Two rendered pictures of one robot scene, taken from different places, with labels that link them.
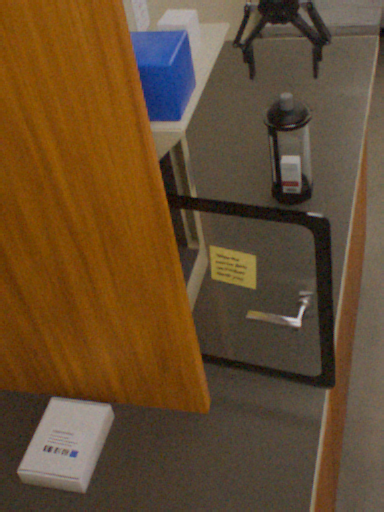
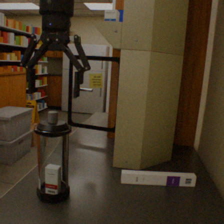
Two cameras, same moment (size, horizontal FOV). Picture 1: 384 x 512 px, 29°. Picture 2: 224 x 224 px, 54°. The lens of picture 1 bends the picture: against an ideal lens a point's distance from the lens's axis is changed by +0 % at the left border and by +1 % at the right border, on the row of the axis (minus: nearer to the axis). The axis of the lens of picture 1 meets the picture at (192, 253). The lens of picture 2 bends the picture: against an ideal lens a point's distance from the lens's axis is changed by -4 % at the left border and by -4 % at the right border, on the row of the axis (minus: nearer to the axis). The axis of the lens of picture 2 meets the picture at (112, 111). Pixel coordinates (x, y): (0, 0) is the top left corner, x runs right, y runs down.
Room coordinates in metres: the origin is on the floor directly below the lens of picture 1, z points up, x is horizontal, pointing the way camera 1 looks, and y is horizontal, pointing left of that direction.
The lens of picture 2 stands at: (2.07, -0.25, 1.36)
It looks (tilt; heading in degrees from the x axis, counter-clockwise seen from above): 12 degrees down; 166
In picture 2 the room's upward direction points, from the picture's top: 4 degrees clockwise
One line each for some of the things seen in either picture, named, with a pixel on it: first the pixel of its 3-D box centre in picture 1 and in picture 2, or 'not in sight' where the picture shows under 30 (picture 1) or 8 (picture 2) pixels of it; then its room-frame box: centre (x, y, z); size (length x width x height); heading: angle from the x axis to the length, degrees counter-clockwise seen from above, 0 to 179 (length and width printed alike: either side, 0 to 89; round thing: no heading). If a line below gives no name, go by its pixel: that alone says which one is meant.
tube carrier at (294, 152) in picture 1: (289, 152); (53, 160); (1.41, -0.27, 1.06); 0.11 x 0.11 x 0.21
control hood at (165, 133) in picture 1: (178, 99); (112, 39); (1.06, -0.03, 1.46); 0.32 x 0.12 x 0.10; 158
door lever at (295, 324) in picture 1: (278, 313); not in sight; (0.80, -0.11, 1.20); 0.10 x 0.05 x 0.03; 61
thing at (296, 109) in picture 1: (286, 108); (52, 122); (1.41, -0.27, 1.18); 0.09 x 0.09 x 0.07
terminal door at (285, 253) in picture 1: (241, 296); (94, 93); (0.86, -0.07, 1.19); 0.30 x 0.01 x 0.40; 61
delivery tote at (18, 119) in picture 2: not in sight; (9, 122); (-1.08, -0.91, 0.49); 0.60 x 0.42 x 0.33; 158
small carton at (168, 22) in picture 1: (179, 34); (111, 18); (1.12, -0.05, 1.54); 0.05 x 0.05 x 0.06; 63
